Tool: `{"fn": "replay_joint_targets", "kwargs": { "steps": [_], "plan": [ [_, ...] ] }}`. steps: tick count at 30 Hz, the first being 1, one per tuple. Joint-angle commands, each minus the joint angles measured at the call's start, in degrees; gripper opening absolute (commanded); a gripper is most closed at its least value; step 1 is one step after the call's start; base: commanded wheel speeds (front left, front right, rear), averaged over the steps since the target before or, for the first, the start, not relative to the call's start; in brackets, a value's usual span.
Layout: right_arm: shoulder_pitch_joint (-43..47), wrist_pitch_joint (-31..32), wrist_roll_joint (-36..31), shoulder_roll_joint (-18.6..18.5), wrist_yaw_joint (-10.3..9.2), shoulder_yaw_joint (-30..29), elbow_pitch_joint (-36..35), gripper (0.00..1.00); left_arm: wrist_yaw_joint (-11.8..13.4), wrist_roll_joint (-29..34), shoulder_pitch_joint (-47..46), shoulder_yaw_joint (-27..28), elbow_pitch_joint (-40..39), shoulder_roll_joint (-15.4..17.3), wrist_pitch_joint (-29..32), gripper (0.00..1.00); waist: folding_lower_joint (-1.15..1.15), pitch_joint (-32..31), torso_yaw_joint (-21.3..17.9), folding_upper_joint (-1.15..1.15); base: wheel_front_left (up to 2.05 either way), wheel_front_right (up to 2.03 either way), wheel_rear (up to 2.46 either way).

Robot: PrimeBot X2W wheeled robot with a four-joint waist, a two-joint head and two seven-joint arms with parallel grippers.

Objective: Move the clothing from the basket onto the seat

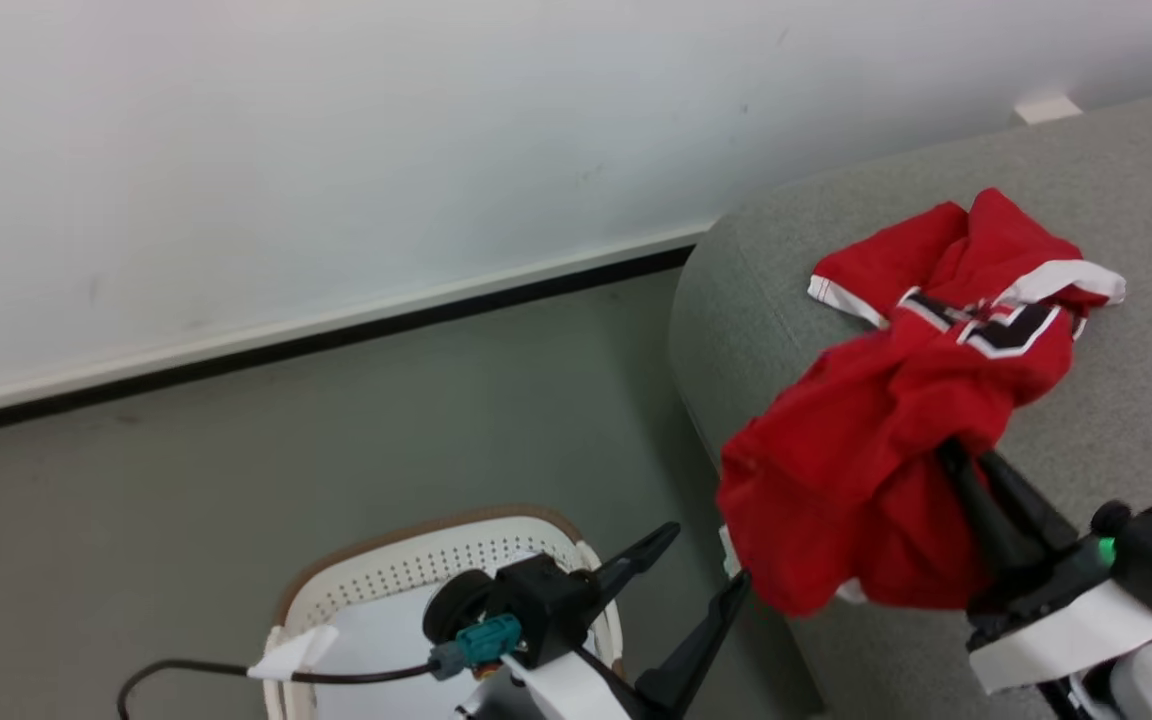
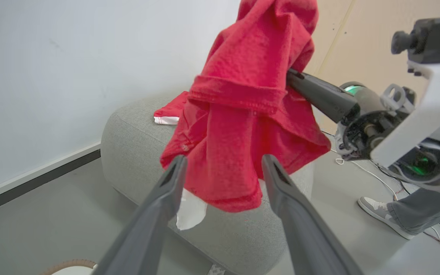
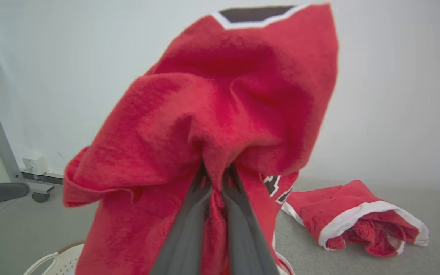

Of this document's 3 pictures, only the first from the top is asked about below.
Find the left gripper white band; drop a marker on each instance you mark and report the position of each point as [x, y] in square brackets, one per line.
[566, 690]

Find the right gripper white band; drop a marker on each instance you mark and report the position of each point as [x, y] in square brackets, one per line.
[1056, 625]

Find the red and white jersey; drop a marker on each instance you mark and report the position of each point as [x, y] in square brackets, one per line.
[856, 470]

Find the white perforated laundry basket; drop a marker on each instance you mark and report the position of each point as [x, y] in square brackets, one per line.
[386, 570]

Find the grey fabric sofa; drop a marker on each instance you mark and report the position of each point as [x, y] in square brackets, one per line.
[1136, 400]

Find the white tape tag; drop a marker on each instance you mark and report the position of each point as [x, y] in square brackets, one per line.
[291, 655]

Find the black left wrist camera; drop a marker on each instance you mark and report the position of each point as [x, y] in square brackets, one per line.
[536, 600]

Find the small white wall box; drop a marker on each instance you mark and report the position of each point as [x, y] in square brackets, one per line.
[1046, 108]

